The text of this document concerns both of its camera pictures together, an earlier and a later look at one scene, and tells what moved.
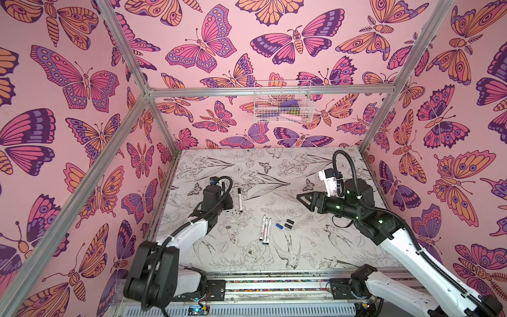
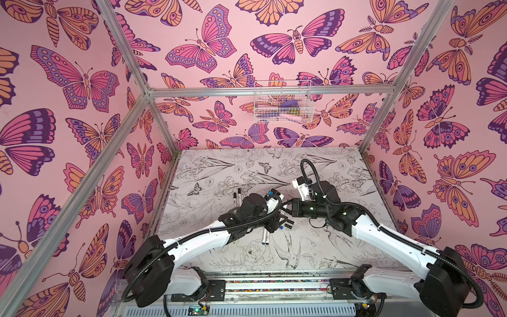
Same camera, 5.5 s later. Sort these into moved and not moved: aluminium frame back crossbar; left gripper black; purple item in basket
Moved: left gripper black
Not moved: aluminium frame back crossbar; purple item in basket
